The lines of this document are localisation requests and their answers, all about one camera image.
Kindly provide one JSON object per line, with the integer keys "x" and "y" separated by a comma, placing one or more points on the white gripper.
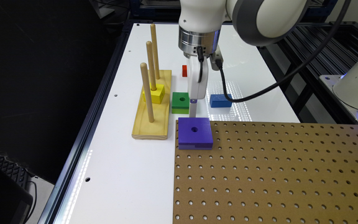
{"x": 197, "y": 73}

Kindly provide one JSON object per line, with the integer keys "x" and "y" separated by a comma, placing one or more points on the green square block with hole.
{"x": 180, "y": 103}

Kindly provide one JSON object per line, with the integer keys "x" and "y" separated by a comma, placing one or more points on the blue rectangular block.
{"x": 219, "y": 101}

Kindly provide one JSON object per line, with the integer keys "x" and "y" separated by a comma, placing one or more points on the purple square block with hole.
{"x": 194, "y": 134}

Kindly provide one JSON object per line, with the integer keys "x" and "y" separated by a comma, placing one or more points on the red rectangular block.
{"x": 184, "y": 71}

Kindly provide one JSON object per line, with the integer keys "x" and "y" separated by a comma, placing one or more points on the yellow block on peg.
{"x": 158, "y": 94}

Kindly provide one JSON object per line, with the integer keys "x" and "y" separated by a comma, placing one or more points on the wooden peg base board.
{"x": 158, "y": 129}

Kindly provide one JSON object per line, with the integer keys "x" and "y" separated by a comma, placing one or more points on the front wooden peg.
{"x": 147, "y": 93}

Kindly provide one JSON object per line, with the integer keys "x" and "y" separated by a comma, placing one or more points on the wooden peg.
{"x": 155, "y": 50}
{"x": 147, "y": 93}
{"x": 150, "y": 58}

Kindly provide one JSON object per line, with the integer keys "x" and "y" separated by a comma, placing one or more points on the middle wooden peg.
{"x": 150, "y": 58}

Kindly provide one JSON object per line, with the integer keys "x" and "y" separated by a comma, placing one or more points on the rear wooden peg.
{"x": 155, "y": 50}

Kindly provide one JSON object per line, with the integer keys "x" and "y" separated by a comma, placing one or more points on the brown perforated pegboard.
{"x": 269, "y": 173}

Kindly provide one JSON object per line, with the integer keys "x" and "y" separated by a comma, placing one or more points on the black keyboard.
{"x": 17, "y": 174}

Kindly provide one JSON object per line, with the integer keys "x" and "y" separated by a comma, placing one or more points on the black monitor corner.
{"x": 15, "y": 202}

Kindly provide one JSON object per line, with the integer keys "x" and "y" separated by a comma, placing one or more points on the black aluminium frame rack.
{"x": 309, "y": 92}

